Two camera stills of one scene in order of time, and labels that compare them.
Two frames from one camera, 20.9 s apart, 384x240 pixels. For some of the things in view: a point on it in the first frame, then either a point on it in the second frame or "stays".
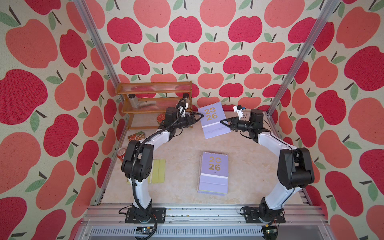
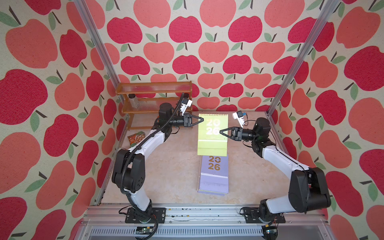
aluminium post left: [100, 45] stays
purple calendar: [213, 115] → [214, 175]
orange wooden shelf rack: [153, 98] stays
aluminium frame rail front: [203, 222] stays
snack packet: [138, 136] stays
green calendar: [157, 172] → [210, 141]
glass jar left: [133, 100] stays
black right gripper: [234, 123] → [235, 134]
